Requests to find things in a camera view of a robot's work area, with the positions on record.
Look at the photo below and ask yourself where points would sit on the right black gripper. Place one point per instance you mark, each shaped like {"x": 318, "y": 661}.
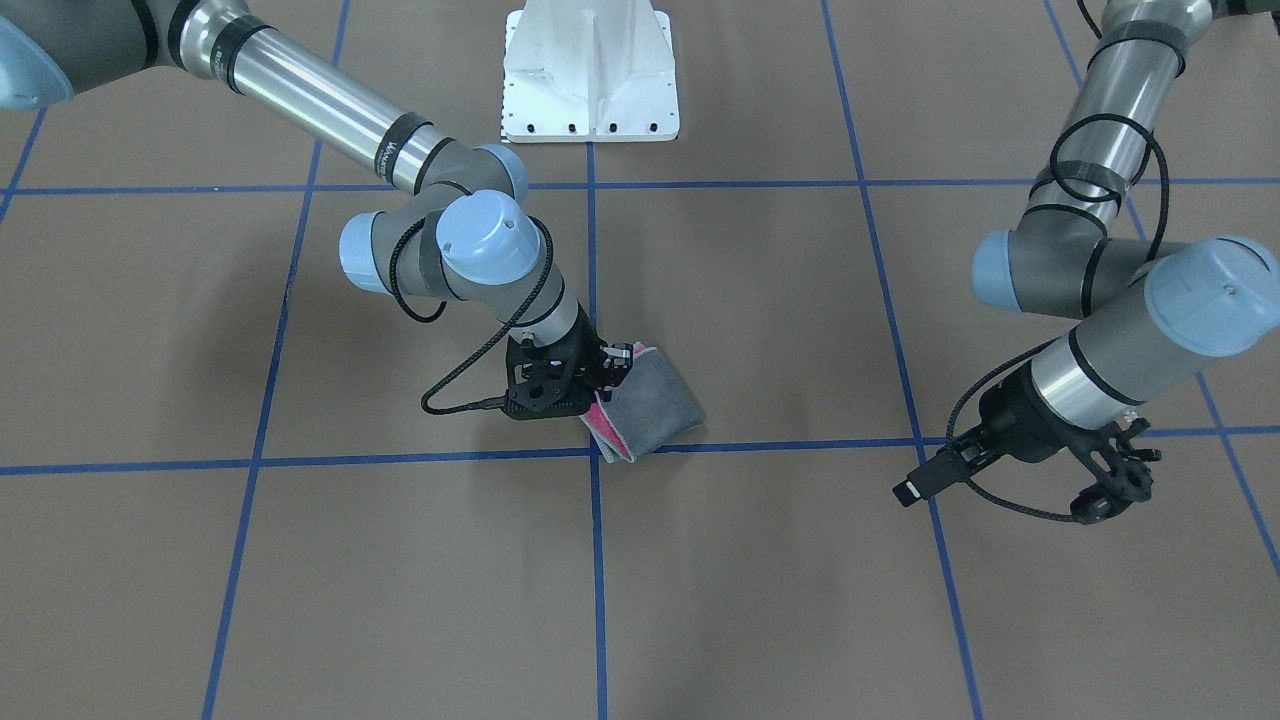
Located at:
{"x": 589, "y": 352}

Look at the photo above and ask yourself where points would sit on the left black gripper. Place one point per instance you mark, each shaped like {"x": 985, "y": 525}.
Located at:
{"x": 1007, "y": 413}

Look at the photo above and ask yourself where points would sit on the pink and grey towel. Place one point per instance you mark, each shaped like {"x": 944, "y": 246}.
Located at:
{"x": 651, "y": 408}

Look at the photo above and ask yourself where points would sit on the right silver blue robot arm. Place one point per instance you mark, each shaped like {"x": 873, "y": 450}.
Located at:
{"x": 463, "y": 236}

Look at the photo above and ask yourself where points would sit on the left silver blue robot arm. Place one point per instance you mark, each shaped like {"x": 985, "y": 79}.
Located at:
{"x": 1148, "y": 314}

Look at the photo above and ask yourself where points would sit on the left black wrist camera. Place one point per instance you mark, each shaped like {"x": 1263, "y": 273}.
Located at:
{"x": 1120, "y": 469}

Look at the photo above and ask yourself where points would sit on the white camera stand pedestal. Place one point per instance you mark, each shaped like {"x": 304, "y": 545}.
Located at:
{"x": 589, "y": 72}

